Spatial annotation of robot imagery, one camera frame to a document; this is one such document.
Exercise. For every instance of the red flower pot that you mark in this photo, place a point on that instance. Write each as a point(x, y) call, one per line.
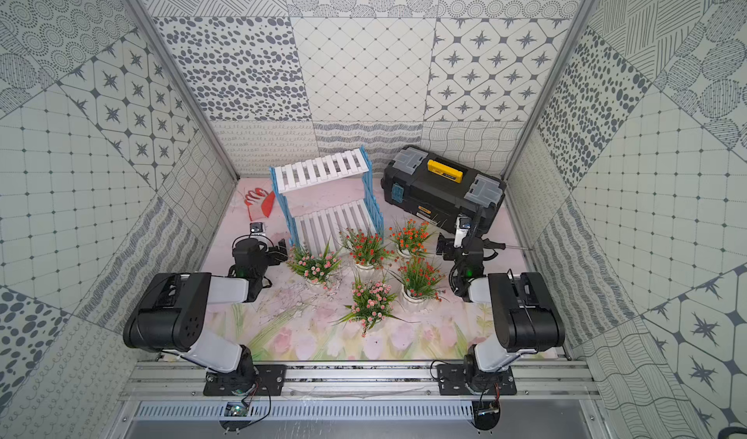
point(409, 240)
point(367, 250)
point(420, 282)

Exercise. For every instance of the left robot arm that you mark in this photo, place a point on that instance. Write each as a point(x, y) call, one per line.
point(170, 315)

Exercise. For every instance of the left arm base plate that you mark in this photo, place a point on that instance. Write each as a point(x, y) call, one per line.
point(263, 380)

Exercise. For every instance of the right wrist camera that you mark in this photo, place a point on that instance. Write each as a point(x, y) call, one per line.
point(462, 229)

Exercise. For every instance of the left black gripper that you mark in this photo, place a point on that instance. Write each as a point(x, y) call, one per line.
point(279, 252)

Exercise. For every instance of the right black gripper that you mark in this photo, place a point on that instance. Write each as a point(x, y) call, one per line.
point(487, 246)

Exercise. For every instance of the red flower pot front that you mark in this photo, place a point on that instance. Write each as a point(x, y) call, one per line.
point(420, 282)

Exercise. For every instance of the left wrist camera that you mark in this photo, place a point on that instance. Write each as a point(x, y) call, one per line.
point(257, 228)

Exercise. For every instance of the blue white slatted rack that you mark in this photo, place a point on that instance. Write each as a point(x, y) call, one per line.
point(323, 197)

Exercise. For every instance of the red flower pot back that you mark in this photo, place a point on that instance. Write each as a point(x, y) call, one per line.
point(409, 240)

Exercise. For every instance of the black toolbox yellow handle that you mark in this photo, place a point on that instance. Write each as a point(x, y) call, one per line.
point(442, 191)

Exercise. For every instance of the floral pink table mat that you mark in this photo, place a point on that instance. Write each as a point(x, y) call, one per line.
point(295, 320)

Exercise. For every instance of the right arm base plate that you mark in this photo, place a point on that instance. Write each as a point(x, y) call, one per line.
point(456, 379)

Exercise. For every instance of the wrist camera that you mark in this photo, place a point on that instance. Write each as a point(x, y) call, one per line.
point(257, 228)
point(462, 229)

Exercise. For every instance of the pink flower pot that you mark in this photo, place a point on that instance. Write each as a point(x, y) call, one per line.
point(321, 269)
point(372, 304)

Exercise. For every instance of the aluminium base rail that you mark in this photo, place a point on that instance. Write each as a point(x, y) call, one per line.
point(542, 379)

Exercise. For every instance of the black handled screwdriver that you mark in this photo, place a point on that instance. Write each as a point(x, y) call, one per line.
point(508, 245)

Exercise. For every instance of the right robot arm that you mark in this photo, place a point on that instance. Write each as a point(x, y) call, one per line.
point(525, 319)

